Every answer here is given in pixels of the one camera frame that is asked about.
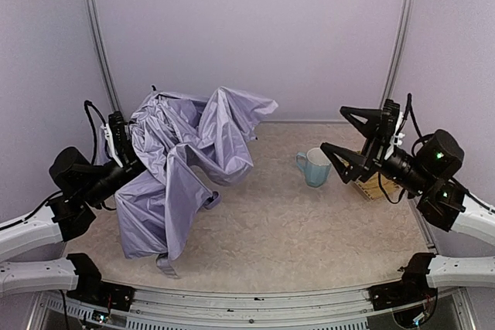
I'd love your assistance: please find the light blue mug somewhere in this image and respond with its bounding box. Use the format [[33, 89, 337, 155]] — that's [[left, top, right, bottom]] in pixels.
[[295, 148, 332, 188]]

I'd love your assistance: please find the aluminium frame post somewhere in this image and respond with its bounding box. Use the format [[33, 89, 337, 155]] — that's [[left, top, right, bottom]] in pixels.
[[84, 0, 121, 111], [380, 0, 414, 106]]

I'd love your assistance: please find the woven bamboo tray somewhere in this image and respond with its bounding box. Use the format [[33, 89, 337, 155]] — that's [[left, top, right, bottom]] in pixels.
[[351, 173, 401, 200]]

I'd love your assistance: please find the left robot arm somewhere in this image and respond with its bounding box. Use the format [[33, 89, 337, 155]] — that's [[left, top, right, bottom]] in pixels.
[[1, 147, 145, 296]]

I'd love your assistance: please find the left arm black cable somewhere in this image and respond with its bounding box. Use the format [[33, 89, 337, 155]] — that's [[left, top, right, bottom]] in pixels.
[[84, 100, 108, 165]]

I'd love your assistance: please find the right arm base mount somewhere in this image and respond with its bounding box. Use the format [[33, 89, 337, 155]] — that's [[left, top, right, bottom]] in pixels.
[[368, 281, 438, 311]]

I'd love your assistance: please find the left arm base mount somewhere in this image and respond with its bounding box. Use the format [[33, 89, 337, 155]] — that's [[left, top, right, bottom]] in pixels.
[[67, 281, 135, 312]]

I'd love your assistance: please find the lavender folding umbrella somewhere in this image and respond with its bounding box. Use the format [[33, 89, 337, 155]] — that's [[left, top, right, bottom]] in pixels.
[[112, 87, 278, 277]]

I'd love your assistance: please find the right aluminium frame post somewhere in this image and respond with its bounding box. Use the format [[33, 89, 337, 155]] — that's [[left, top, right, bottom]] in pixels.
[[380, 0, 414, 106]]

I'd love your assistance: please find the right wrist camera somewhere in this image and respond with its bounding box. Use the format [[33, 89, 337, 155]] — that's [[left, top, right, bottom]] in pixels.
[[382, 99, 405, 146]]

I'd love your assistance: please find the left aluminium frame post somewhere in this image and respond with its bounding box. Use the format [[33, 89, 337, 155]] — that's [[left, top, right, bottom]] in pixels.
[[84, 0, 121, 111]]

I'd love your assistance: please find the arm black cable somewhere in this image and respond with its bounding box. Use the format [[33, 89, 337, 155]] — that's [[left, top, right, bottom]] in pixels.
[[84, 100, 108, 165], [405, 93, 426, 141]]

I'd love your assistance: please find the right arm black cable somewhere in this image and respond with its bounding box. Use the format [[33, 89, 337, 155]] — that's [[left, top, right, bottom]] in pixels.
[[405, 93, 426, 141]]

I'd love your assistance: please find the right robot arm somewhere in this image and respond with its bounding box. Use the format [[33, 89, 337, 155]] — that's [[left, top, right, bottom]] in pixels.
[[320, 100, 494, 293]]

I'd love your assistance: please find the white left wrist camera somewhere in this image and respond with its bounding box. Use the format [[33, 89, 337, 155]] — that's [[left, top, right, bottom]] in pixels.
[[103, 111, 134, 168]]

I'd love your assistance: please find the front aluminium rail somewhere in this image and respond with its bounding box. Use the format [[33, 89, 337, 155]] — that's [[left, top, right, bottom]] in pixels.
[[26, 286, 477, 329]]

